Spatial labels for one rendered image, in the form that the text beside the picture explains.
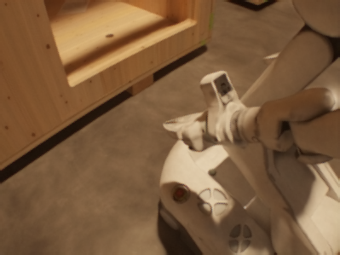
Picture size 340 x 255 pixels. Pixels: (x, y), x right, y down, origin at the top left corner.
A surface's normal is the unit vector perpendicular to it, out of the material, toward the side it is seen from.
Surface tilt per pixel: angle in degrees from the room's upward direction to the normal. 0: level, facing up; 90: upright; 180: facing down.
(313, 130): 88
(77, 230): 0
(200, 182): 0
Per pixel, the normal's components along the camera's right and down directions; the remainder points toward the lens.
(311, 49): -0.74, 0.50
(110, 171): 0.00, -0.67
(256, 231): 0.40, -0.18
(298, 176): 0.26, -0.40
